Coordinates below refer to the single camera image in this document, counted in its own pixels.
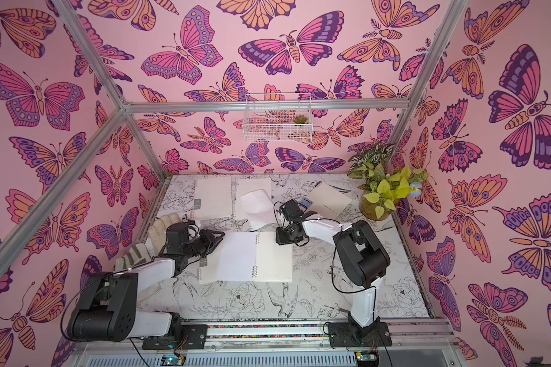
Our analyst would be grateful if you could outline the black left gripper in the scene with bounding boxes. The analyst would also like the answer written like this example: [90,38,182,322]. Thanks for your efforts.
[182,229,225,260]

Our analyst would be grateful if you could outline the CAMP B5 spiral notebook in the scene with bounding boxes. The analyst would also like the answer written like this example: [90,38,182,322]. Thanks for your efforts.
[298,183,352,219]

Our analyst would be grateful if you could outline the white spiral notebook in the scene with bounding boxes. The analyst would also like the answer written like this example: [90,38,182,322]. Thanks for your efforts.
[193,176,233,221]

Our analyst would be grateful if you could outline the torn white lined page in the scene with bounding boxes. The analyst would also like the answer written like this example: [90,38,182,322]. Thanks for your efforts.
[234,177,272,220]

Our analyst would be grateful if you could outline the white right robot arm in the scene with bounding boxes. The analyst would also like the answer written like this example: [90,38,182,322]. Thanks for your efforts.
[272,200,391,331]

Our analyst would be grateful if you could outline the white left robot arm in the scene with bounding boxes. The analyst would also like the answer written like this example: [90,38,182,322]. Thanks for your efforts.
[61,221,225,344]

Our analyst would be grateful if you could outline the amber glass plant vase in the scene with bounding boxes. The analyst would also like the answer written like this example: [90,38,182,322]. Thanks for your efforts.
[359,196,390,221]

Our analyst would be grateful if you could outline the small succulent in basket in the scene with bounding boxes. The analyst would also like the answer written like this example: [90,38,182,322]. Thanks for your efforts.
[293,116,309,125]

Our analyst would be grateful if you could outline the green leafy plant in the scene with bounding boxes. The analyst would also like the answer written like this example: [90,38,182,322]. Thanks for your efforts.
[347,142,429,214]

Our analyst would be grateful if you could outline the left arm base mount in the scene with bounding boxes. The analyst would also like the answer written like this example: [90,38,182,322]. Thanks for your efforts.
[142,324,208,351]

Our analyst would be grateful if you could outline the white wire wall basket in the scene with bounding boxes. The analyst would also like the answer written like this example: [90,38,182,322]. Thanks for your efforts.
[241,92,314,144]

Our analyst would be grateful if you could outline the aluminium front rail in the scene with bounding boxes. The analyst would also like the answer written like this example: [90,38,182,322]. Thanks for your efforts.
[70,319,466,366]

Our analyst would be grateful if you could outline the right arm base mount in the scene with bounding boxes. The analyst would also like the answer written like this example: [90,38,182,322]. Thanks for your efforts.
[324,321,393,348]

